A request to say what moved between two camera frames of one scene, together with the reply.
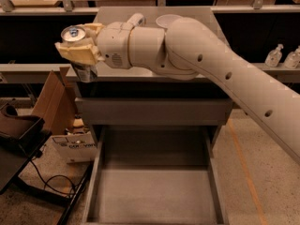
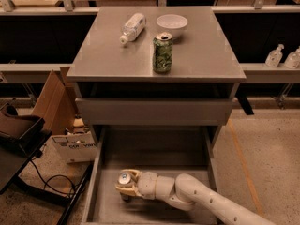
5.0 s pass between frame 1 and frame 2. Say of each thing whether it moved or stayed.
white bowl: stayed
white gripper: moved
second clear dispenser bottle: stayed
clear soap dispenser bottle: stayed
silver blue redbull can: moved
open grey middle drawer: stayed
